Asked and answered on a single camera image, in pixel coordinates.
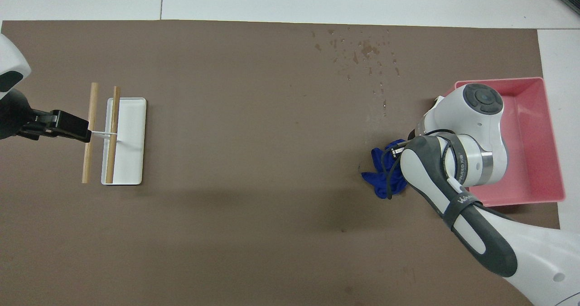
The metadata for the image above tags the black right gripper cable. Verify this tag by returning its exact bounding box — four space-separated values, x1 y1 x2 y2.
382 129 454 200

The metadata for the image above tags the white towel rack base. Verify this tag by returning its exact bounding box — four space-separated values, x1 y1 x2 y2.
88 97 147 186

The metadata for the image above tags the blue towel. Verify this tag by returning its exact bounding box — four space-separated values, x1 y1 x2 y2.
361 139 408 200

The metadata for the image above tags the pink plastic bin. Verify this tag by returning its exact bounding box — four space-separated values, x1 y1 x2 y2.
446 77 566 207

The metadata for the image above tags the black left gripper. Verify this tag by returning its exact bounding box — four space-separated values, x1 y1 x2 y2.
0 88 91 143

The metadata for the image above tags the brown table mat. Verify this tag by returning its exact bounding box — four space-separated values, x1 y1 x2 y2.
0 19 562 306

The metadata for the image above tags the wooden rack rod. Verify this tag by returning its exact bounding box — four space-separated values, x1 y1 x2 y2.
82 83 99 184
105 86 121 184

